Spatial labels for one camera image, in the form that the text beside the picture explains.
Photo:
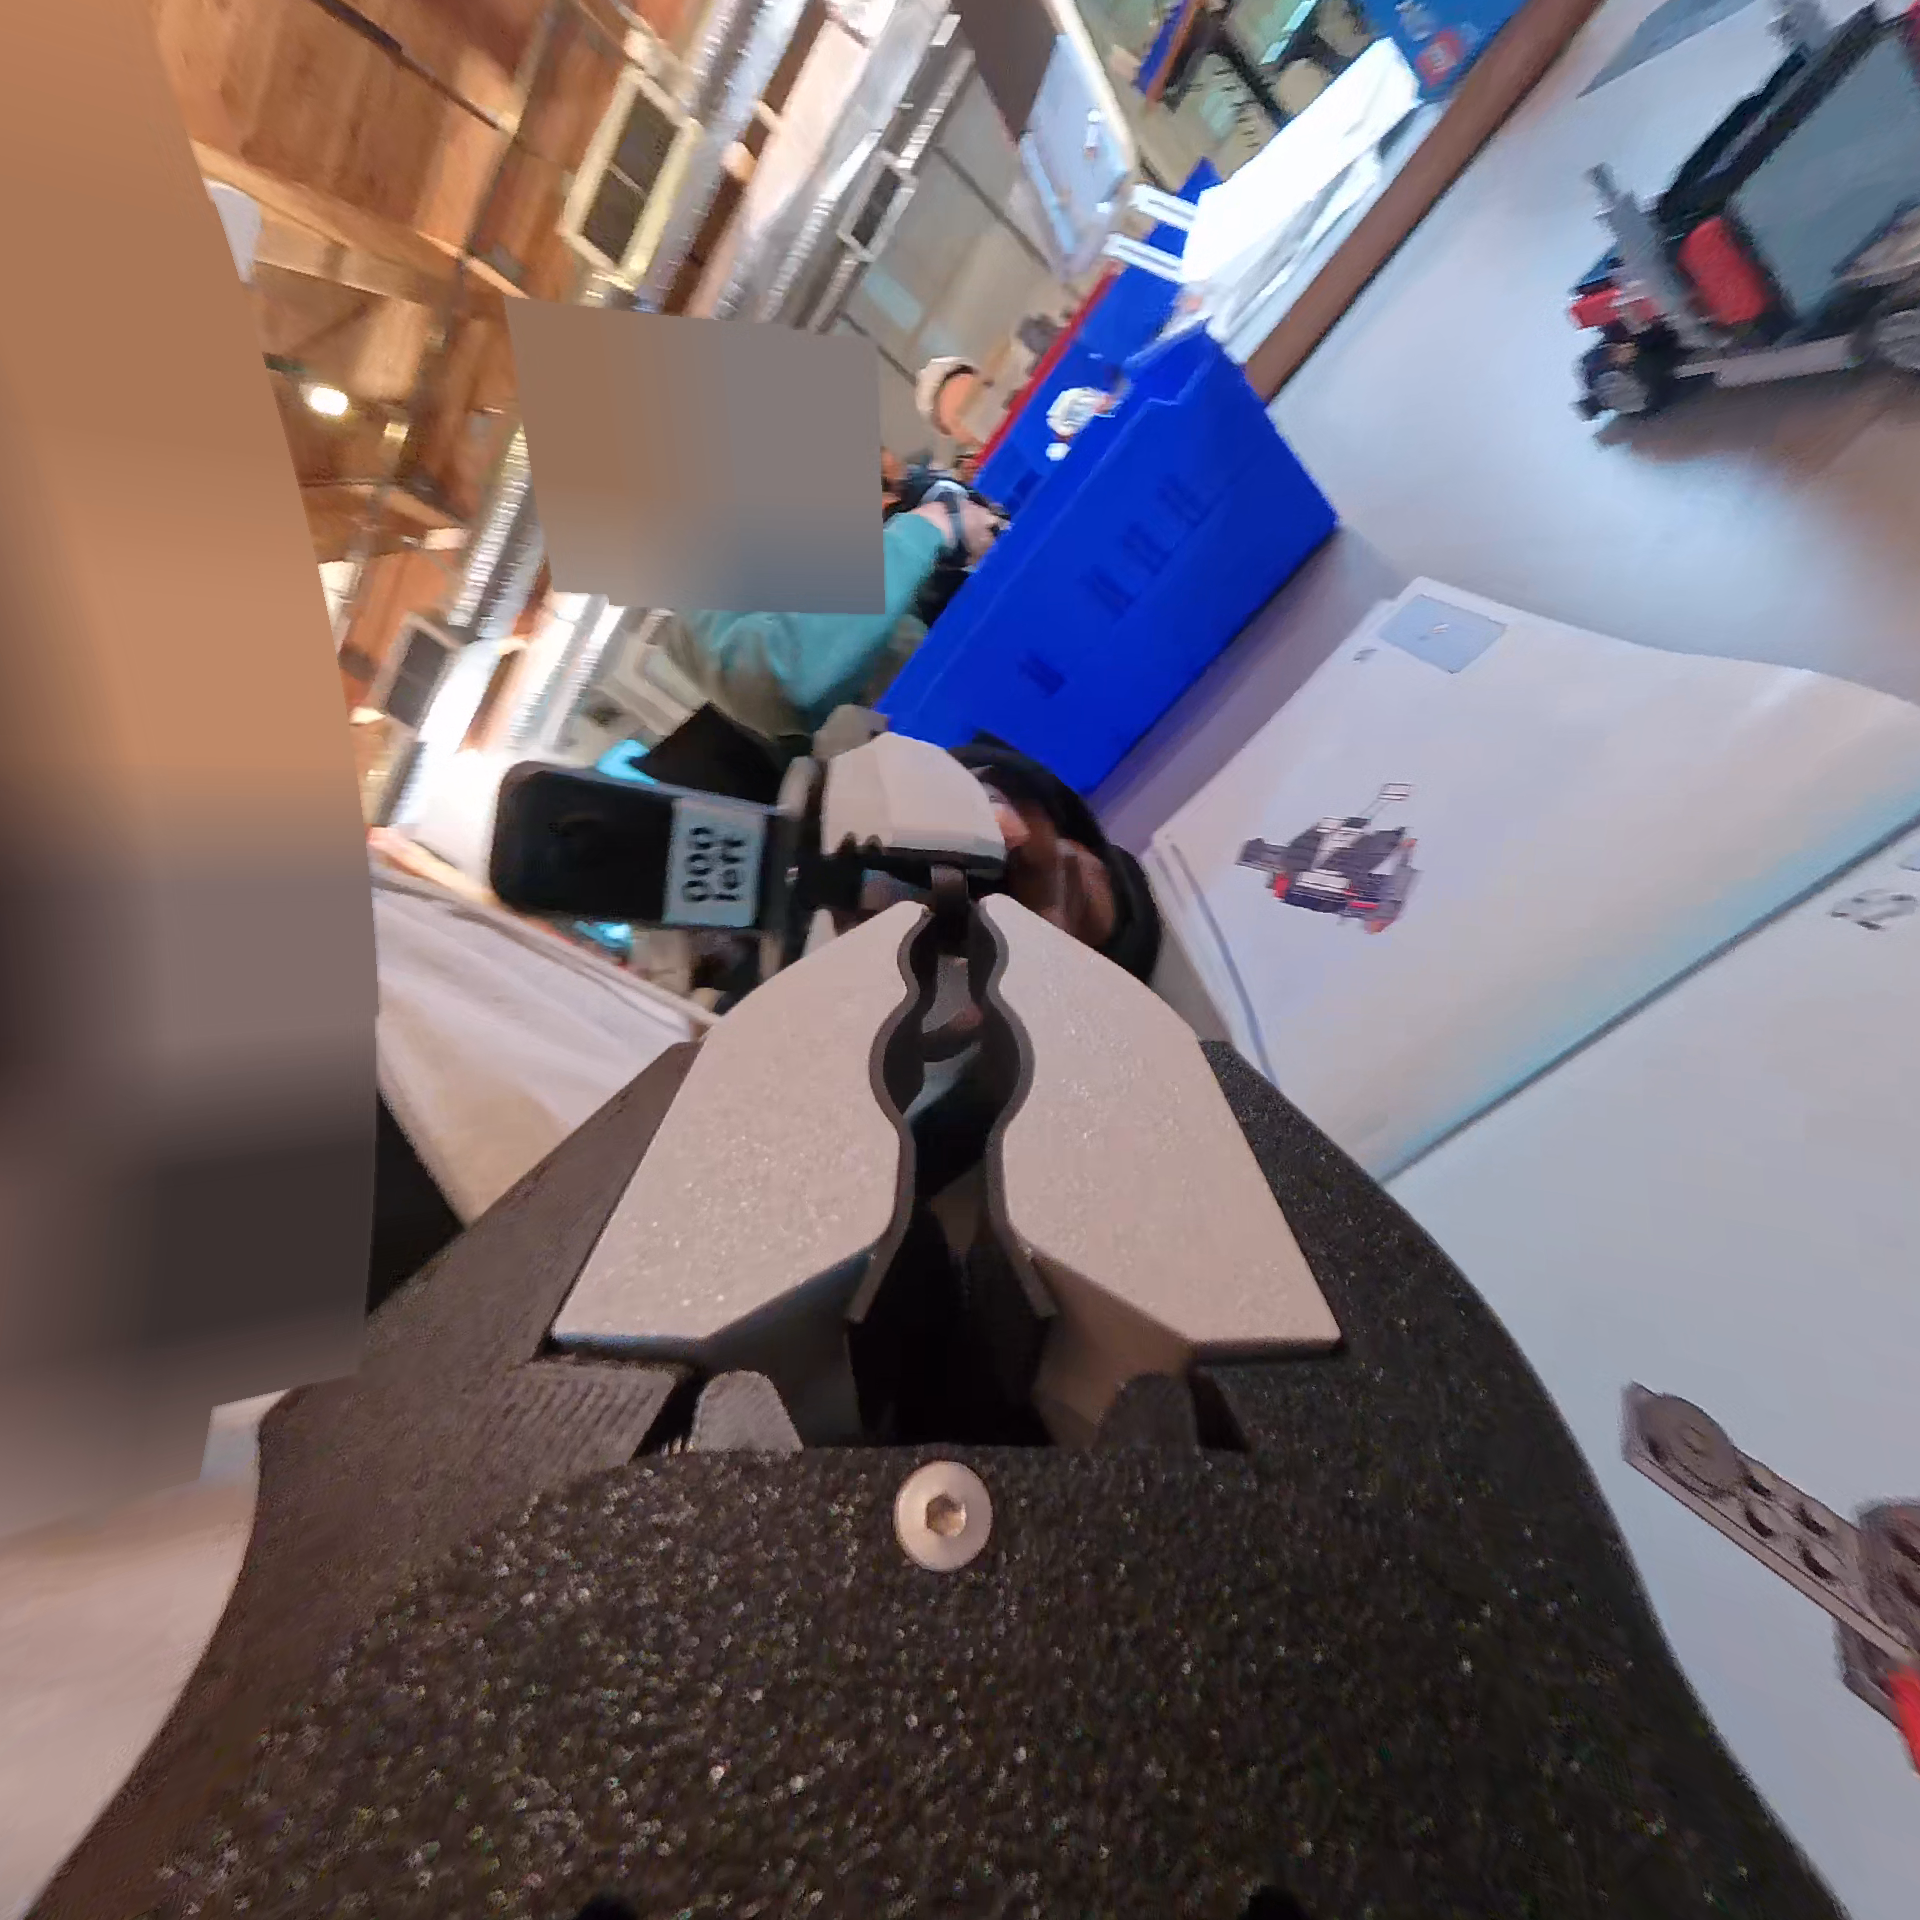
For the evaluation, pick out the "white paper bag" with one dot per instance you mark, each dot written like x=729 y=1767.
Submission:
x=1322 y=180

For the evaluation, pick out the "open lego instruction booklet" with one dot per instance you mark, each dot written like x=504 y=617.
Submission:
x=1576 y=840

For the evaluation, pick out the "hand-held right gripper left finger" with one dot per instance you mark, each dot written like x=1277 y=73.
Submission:
x=749 y=1170

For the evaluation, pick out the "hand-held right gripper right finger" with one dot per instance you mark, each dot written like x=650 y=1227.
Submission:
x=1156 y=1183

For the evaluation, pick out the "orange blue lego box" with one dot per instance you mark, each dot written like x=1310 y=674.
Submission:
x=1454 y=38

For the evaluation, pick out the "person's left hand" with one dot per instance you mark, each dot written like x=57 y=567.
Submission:
x=1072 y=883

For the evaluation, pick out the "blue plastic crate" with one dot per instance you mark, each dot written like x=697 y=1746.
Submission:
x=1117 y=314
x=1140 y=570

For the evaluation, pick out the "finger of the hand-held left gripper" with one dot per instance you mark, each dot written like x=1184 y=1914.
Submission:
x=962 y=867
x=916 y=787

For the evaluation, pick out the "black red grey lego vehicle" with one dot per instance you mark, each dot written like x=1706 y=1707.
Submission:
x=1724 y=270

